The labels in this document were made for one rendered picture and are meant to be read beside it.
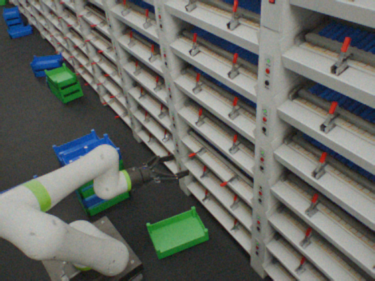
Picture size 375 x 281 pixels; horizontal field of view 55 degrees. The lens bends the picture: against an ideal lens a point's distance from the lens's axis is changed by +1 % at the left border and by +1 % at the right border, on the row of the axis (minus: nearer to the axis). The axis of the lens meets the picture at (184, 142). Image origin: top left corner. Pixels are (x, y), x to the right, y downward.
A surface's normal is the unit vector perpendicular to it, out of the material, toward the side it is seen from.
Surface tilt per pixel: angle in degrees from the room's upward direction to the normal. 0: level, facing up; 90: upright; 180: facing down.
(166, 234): 0
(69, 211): 0
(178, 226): 0
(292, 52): 18
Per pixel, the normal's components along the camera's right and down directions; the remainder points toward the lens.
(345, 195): -0.35, -0.62
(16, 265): -0.09, -0.78
